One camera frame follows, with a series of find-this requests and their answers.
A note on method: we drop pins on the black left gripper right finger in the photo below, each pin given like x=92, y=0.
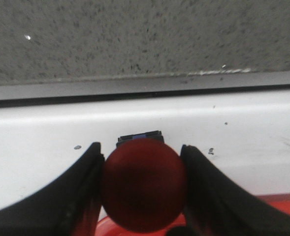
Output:
x=217, y=206

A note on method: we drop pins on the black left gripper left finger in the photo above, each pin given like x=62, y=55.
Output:
x=68, y=206

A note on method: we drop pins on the red mushroom push button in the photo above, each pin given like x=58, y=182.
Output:
x=144, y=183

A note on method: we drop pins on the grey stone counter ledge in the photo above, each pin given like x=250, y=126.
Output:
x=51, y=48

